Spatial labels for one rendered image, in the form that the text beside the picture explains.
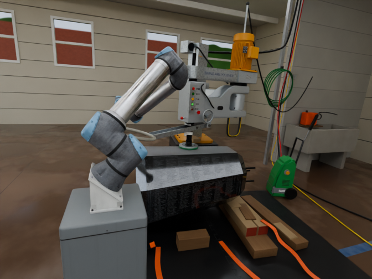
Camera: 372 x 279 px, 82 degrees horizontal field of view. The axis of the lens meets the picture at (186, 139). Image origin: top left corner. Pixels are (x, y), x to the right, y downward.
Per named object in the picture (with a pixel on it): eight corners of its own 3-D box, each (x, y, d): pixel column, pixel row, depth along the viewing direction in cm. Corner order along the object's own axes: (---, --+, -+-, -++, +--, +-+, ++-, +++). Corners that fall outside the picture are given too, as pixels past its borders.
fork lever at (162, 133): (202, 124, 257) (202, 119, 255) (212, 127, 241) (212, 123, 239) (148, 136, 224) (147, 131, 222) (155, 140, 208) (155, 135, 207)
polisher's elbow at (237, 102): (225, 109, 265) (226, 93, 260) (232, 108, 279) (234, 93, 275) (238, 110, 253) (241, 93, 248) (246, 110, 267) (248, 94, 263)
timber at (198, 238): (178, 251, 198) (179, 240, 195) (175, 242, 209) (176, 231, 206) (208, 247, 205) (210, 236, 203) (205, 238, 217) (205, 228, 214)
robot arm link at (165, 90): (197, 73, 141) (138, 118, 182) (185, 58, 137) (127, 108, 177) (194, 82, 133) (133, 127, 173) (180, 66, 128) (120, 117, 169)
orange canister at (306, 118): (295, 125, 457) (299, 109, 449) (313, 125, 473) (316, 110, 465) (304, 127, 437) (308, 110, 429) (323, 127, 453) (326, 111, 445)
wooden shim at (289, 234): (272, 224, 234) (272, 223, 233) (279, 223, 237) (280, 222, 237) (290, 239, 211) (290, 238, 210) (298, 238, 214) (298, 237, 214)
